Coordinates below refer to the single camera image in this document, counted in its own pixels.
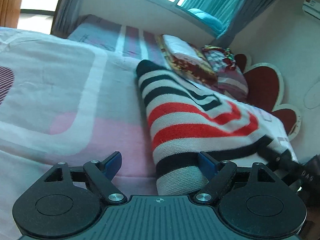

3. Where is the striped white red black sweater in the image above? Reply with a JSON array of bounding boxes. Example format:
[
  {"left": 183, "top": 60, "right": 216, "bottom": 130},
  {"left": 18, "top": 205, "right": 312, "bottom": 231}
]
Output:
[{"left": 136, "top": 60, "right": 292, "bottom": 195}]

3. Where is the colourful checked clothes pile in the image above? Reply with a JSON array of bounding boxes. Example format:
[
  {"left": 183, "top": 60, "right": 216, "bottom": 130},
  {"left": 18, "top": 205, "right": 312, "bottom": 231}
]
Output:
[{"left": 202, "top": 46, "right": 236, "bottom": 73}]

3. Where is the red flower-shaped headboard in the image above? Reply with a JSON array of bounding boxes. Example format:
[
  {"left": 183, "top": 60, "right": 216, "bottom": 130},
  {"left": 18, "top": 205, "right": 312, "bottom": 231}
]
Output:
[{"left": 235, "top": 54, "right": 302, "bottom": 141}]

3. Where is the striped maroon pillow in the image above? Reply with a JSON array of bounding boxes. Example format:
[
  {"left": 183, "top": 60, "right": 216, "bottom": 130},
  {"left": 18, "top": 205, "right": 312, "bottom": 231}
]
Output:
[{"left": 216, "top": 64, "right": 248, "bottom": 101}]

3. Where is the folded red yellow blanket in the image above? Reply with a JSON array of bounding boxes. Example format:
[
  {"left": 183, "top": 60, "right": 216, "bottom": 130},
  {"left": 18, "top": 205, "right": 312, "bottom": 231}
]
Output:
[{"left": 156, "top": 35, "right": 217, "bottom": 87}]

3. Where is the teal cushion on sill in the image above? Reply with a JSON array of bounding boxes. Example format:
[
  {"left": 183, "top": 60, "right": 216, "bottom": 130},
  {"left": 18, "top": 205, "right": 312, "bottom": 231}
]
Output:
[{"left": 188, "top": 8, "right": 224, "bottom": 35}]

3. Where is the folded white cloth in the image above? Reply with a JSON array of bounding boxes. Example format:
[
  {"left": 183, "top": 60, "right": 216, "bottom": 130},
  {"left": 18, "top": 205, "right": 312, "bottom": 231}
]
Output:
[{"left": 162, "top": 35, "right": 201, "bottom": 61}]

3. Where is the white air conditioner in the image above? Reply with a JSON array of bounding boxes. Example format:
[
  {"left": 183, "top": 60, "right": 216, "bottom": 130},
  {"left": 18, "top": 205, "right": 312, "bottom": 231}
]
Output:
[{"left": 302, "top": 0, "right": 320, "bottom": 20}]

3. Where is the grey curtain right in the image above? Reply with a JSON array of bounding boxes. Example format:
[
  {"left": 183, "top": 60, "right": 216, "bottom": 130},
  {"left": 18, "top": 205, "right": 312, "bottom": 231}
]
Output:
[{"left": 211, "top": 0, "right": 275, "bottom": 48}]

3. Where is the grey curtain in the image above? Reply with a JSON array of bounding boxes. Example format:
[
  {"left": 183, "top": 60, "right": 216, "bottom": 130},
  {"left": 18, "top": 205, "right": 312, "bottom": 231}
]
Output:
[
  {"left": 50, "top": 0, "right": 83, "bottom": 38},
  {"left": 211, "top": 0, "right": 275, "bottom": 48}
]

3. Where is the grey curtain left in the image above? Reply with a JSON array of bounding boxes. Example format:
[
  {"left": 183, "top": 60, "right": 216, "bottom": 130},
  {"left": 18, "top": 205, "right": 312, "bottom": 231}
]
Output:
[{"left": 50, "top": 0, "right": 83, "bottom": 38}]

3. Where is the brown wooden door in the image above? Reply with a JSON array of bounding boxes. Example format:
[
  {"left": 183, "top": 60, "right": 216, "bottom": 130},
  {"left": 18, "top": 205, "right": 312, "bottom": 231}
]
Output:
[{"left": 0, "top": 0, "right": 22, "bottom": 28}]

